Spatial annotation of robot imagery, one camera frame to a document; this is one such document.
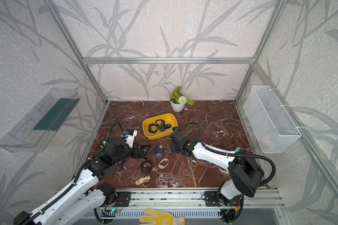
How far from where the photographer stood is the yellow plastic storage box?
38.3 inches

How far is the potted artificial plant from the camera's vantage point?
3.40 feet

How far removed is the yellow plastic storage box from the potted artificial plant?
A: 8cm
